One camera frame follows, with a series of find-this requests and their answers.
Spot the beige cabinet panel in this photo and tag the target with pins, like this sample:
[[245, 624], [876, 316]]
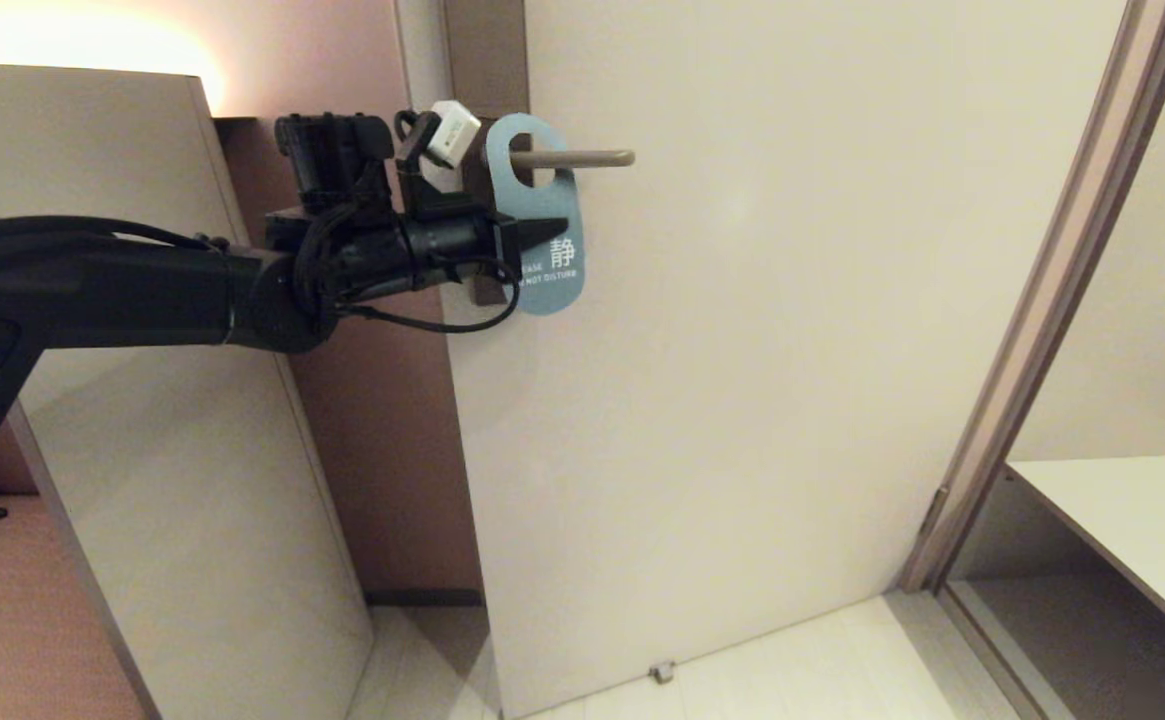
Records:
[[192, 500]]

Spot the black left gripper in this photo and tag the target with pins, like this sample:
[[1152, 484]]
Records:
[[452, 250]]

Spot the dark baseboard strip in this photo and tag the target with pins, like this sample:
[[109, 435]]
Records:
[[422, 598]]

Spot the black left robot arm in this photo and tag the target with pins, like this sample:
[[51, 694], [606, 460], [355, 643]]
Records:
[[92, 290]]

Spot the white shelf board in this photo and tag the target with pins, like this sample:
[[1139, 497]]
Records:
[[1142, 530]]

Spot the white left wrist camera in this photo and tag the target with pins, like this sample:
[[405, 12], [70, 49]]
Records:
[[454, 130]]

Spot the brown door lock plate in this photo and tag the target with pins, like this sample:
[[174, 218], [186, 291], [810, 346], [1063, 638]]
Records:
[[487, 50]]

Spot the blue do-not-disturb door hanger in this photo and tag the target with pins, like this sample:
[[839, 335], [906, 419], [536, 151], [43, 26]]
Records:
[[552, 290]]

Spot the white door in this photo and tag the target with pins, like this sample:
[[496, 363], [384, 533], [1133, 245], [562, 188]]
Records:
[[742, 400]]

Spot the small metal door stop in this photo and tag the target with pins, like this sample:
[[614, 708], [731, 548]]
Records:
[[661, 672]]

